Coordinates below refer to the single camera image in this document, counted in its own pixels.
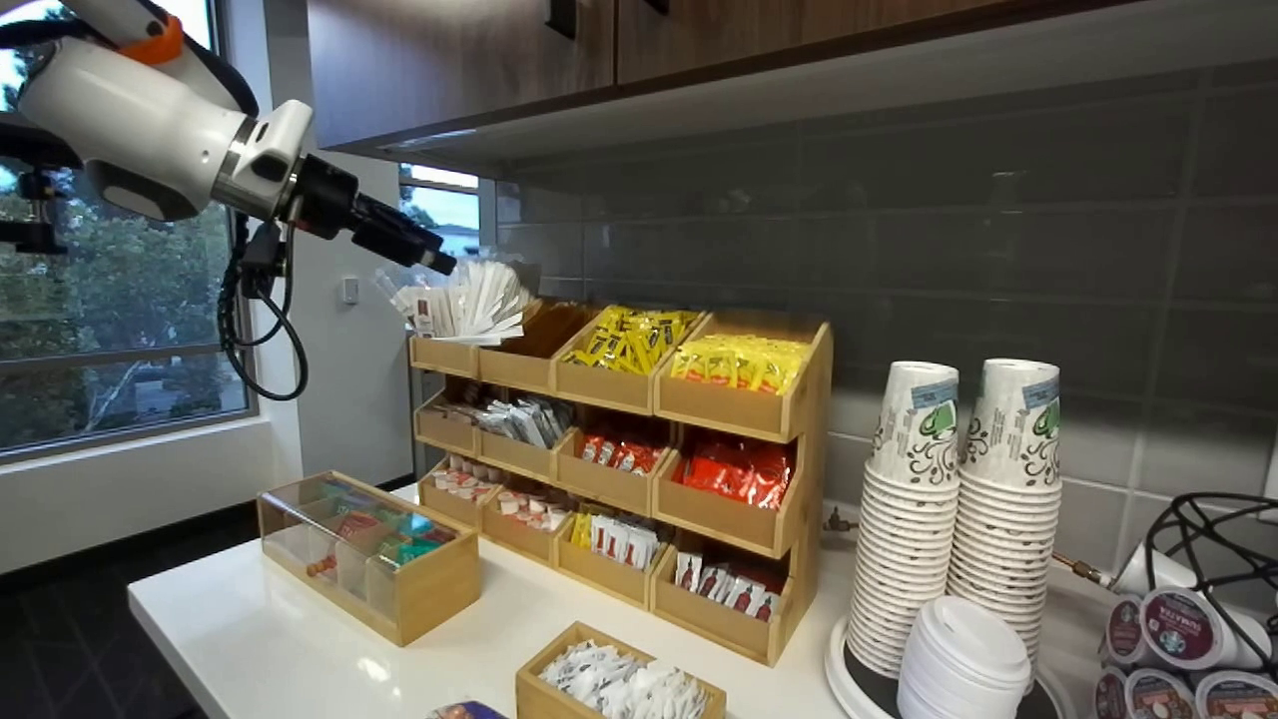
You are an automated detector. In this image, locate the black round cup tray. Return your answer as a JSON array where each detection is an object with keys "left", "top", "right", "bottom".
[{"left": 817, "top": 611, "right": 1069, "bottom": 719}]

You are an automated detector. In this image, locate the white sugar packets pile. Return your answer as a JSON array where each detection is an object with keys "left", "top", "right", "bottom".
[{"left": 534, "top": 635, "right": 710, "bottom": 719}]

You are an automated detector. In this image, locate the bunch of white wrapped straws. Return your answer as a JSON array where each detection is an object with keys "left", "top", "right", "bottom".
[{"left": 386, "top": 255, "right": 538, "bottom": 351}]

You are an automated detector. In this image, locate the large glass window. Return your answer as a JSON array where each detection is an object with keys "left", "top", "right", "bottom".
[{"left": 0, "top": 0, "right": 265, "bottom": 467}]

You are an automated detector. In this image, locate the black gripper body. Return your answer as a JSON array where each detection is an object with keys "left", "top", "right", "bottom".
[{"left": 284, "top": 157, "right": 403, "bottom": 250}]

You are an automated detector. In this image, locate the wooden tea box clear lid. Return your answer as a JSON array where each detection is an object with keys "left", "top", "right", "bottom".
[{"left": 252, "top": 467, "right": 486, "bottom": 652}]

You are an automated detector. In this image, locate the red ketchup packets pile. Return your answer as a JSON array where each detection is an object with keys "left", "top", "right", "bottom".
[{"left": 668, "top": 434, "right": 799, "bottom": 515}]

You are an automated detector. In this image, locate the stack of printed paper cups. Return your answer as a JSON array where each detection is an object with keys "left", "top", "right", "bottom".
[
  {"left": 945, "top": 351, "right": 1068, "bottom": 660},
  {"left": 841, "top": 357, "right": 968, "bottom": 687}
]

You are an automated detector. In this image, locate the small wooden box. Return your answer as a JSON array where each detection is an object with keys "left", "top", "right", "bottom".
[{"left": 510, "top": 619, "right": 731, "bottom": 719}]

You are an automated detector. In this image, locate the coffee pod dark lid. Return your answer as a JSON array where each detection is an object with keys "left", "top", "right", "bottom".
[
  {"left": 1088, "top": 663, "right": 1136, "bottom": 719},
  {"left": 1097, "top": 592, "right": 1152, "bottom": 668},
  {"left": 1192, "top": 668, "right": 1278, "bottom": 719},
  {"left": 1125, "top": 668, "right": 1207, "bottom": 719},
  {"left": 1137, "top": 586, "right": 1226, "bottom": 669}
]

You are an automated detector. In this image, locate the yellow condiment packets pile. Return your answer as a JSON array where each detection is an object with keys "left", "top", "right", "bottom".
[
  {"left": 662, "top": 326, "right": 809, "bottom": 398},
  {"left": 565, "top": 302, "right": 703, "bottom": 377}
]

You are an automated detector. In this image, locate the tiered wooden organizer shelf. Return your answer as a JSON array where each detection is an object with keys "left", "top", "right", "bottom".
[{"left": 403, "top": 301, "right": 839, "bottom": 669}]

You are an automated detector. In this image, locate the silver packets pile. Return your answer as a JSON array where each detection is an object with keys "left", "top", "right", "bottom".
[{"left": 467, "top": 390, "right": 575, "bottom": 456}]

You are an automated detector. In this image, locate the wooden upper cabinet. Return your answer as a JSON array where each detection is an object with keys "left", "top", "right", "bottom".
[{"left": 304, "top": 0, "right": 1278, "bottom": 171}]

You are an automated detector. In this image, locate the orange strap on arm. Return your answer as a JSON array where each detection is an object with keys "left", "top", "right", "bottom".
[{"left": 123, "top": 8, "right": 193, "bottom": 73}]

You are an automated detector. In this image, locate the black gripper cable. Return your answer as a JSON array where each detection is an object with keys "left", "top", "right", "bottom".
[{"left": 216, "top": 215, "right": 312, "bottom": 408}]

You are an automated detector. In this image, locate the stack of white cup lids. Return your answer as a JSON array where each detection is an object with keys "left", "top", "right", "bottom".
[{"left": 896, "top": 592, "right": 1038, "bottom": 719}]

